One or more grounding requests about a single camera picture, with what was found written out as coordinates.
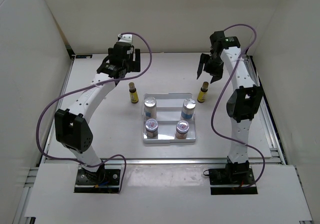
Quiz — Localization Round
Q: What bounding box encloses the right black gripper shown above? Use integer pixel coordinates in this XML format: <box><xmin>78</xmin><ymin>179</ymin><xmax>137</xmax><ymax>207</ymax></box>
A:
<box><xmin>197</xmin><ymin>54</ymin><xmax>225</xmax><ymax>84</ymax></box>

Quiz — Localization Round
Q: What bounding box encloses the yellow sauce bottle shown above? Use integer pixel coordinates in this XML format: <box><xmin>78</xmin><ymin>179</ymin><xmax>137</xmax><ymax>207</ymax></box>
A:
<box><xmin>128</xmin><ymin>82</ymin><xmax>139</xmax><ymax>104</ymax></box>
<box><xmin>197</xmin><ymin>82</ymin><xmax>209</xmax><ymax>103</ymax></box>

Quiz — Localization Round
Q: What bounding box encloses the tall peppercorn jar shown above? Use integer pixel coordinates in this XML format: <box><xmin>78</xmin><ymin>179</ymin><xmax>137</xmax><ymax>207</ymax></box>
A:
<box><xmin>180</xmin><ymin>98</ymin><xmax>196</xmax><ymax>120</ymax></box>
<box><xmin>143</xmin><ymin>96</ymin><xmax>157</xmax><ymax>120</ymax></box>

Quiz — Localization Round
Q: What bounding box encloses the short white-lid jar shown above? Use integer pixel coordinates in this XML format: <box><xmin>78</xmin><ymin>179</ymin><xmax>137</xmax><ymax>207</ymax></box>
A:
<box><xmin>175</xmin><ymin>120</ymin><xmax>190</xmax><ymax>139</ymax></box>
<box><xmin>145</xmin><ymin>118</ymin><xmax>159</xmax><ymax>138</ymax></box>

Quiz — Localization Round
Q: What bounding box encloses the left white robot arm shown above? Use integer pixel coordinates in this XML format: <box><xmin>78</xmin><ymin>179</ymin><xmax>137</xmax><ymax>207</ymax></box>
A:
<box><xmin>54</xmin><ymin>35</ymin><xmax>141</xmax><ymax>184</ymax></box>

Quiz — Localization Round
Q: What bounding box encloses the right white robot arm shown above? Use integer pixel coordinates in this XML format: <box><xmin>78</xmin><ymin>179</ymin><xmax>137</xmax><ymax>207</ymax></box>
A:
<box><xmin>197</xmin><ymin>31</ymin><xmax>264</xmax><ymax>184</ymax></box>

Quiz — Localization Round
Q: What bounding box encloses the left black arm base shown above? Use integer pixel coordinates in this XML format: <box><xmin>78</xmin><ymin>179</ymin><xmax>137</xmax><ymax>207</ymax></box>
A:
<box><xmin>74</xmin><ymin>167</ymin><xmax>121</xmax><ymax>194</ymax></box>

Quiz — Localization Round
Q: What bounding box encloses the white divided organizer tray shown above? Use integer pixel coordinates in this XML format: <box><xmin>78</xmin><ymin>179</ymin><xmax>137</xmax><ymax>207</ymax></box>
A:
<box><xmin>142</xmin><ymin>93</ymin><xmax>197</xmax><ymax>145</ymax></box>

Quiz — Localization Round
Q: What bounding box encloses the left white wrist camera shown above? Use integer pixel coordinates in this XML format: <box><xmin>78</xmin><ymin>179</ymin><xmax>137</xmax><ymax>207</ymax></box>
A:
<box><xmin>117</xmin><ymin>34</ymin><xmax>133</xmax><ymax>44</ymax></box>

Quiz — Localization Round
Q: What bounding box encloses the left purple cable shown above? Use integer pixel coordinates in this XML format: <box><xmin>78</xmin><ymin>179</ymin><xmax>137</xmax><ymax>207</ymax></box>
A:
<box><xmin>36</xmin><ymin>32</ymin><xmax>153</xmax><ymax>194</ymax></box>

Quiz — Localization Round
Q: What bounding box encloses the purple cable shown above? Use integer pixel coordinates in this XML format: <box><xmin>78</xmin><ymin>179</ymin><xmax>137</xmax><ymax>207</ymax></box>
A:
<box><xmin>36</xmin><ymin>32</ymin><xmax>153</xmax><ymax>194</ymax></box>
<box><xmin>210</xmin><ymin>23</ymin><xmax>266</xmax><ymax>190</ymax></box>

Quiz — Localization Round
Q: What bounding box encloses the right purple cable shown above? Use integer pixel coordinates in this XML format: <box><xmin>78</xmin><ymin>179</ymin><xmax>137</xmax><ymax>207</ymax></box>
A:
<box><xmin>210</xmin><ymin>23</ymin><xmax>266</xmax><ymax>190</ymax></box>

